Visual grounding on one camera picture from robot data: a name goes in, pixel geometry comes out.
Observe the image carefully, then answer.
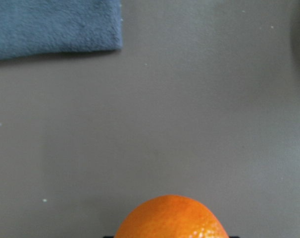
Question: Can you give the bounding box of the orange mandarin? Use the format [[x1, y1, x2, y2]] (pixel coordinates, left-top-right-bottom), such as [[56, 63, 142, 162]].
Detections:
[[114, 195, 229, 238]]

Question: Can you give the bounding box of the grey folded cloth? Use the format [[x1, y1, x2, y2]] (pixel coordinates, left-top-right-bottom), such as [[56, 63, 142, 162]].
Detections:
[[0, 0, 122, 60]]

